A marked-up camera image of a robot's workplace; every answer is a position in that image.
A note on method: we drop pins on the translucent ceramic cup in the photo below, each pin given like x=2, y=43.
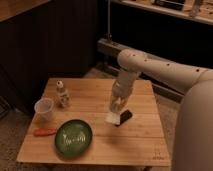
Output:
x=44, y=108

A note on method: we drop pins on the metal vertical pole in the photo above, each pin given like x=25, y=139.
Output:
x=109, y=20

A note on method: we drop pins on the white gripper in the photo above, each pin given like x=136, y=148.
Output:
x=118, y=99

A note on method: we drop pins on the black rectangular block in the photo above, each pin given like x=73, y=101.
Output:
x=125, y=116

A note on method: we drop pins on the orange carrot toy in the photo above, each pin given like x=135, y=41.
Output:
x=44, y=132

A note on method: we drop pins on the green round plate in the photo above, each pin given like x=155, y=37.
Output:
x=73, y=138

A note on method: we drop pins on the wooden table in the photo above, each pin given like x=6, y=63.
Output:
x=138, y=142

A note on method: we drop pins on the wooden shelf with items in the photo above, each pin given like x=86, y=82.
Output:
x=195, y=10

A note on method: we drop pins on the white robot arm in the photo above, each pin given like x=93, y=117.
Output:
x=193, y=142

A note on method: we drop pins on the small white bottle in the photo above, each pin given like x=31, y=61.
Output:
x=63, y=94

